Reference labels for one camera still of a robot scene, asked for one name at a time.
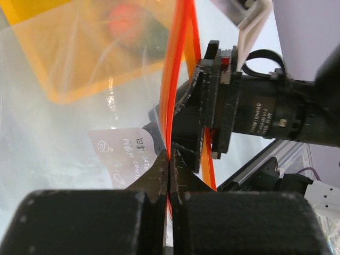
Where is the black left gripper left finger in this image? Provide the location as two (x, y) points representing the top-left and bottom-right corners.
(1, 150), (169, 254)

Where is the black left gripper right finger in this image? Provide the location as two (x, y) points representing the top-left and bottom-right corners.
(169, 149), (332, 254)

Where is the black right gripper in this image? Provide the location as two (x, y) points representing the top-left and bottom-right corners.
(147, 39), (340, 173)

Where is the clear orange-zipper zip bag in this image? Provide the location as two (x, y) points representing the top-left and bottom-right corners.
(0, 0), (218, 192)

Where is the orange green toy mango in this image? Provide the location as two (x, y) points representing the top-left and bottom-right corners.
(108, 4), (169, 60)

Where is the yellow plastic bin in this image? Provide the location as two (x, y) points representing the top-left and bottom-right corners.
(1, 1), (176, 104)

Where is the aluminium front rail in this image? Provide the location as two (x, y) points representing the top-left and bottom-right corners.
(217, 140), (317, 195)

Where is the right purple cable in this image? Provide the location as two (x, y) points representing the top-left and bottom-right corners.
(297, 167), (322, 182)

